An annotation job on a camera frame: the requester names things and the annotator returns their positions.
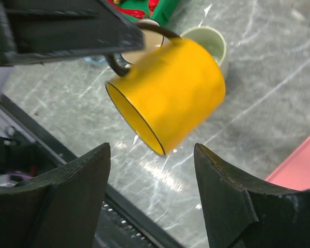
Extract green plastic crate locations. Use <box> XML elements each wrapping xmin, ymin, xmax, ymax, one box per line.
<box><xmin>109</xmin><ymin>0</ymin><xmax>179</xmax><ymax>26</ymax></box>

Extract cream mug black handle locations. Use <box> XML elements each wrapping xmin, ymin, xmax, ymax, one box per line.
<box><xmin>121</xmin><ymin>29</ymin><xmax>166</xmax><ymax>65</ymax></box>

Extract pink plastic tray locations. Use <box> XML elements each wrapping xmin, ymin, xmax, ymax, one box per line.
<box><xmin>266</xmin><ymin>136</ymin><xmax>310</xmax><ymax>191</ymax></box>

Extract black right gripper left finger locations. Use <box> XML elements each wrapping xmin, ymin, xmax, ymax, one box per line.
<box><xmin>0</xmin><ymin>143</ymin><xmax>111</xmax><ymax>247</ymax></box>

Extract yellow mug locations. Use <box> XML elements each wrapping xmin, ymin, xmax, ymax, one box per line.
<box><xmin>105</xmin><ymin>23</ymin><xmax>225</xmax><ymax>156</ymax></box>

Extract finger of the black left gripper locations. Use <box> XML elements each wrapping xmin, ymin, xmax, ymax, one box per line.
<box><xmin>0</xmin><ymin>0</ymin><xmax>144</xmax><ymax>67</ymax></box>

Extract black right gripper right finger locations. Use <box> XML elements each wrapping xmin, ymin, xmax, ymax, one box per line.
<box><xmin>194</xmin><ymin>144</ymin><xmax>310</xmax><ymax>247</ymax></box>

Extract pale green mug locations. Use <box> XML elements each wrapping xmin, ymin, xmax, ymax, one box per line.
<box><xmin>180</xmin><ymin>26</ymin><xmax>229</xmax><ymax>80</ymax></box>

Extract black front mounting rail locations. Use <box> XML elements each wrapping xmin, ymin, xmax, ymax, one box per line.
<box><xmin>0</xmin><ymin>97</ymin><xmax>179</xmax><ymax>247</ymax></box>

